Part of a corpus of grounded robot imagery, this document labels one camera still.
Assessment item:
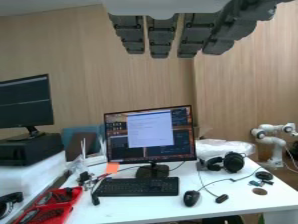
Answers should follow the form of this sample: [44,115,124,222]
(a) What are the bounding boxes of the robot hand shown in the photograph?
[100,0,295,60]

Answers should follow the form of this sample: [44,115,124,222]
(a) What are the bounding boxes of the computer monitor with lit screen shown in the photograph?
[102,105,198,180]

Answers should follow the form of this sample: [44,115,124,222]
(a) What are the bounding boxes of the teal chair back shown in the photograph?
[61,124,106,158]

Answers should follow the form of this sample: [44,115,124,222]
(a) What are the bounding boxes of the clear plastic bag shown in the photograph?
[194,138,257,158]

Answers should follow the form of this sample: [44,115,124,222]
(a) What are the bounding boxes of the small white jointed device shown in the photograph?
[250,122,298,170]

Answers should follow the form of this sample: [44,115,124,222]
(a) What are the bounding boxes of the orange sticky note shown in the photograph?
[104,161,121,175]

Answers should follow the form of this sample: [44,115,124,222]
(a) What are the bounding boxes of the black case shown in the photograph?
[0,132,65,167]

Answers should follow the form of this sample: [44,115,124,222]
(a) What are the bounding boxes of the black computer mouse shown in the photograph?
[182,189,202,208]

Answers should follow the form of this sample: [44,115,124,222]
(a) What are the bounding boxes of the small black gadget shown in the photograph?
[89,191,101,206]

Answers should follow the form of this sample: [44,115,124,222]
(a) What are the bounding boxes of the white foam box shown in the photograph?
[0,150,68,198]

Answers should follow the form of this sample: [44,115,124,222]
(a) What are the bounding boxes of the white desk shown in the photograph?
[56,155,298,224]

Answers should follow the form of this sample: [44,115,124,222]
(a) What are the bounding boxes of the red tray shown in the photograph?
[36,186,85,210]
[12,202,74,224]

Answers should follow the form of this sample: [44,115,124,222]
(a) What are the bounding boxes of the black headset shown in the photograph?
[0,191,25,218]

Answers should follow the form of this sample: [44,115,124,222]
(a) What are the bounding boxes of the black headphones with cable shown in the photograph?
[204,151,246,175]

